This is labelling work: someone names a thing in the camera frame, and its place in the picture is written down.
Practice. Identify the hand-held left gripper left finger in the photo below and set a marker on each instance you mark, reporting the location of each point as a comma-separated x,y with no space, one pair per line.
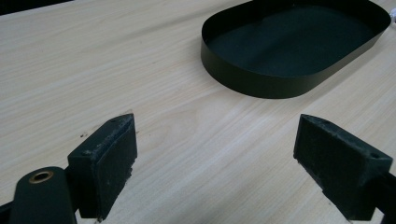
102,161

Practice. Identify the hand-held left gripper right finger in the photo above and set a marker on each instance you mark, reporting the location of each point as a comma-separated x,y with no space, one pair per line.
339,168

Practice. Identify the black oval metal tray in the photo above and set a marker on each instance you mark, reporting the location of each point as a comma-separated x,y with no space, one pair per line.
289,46

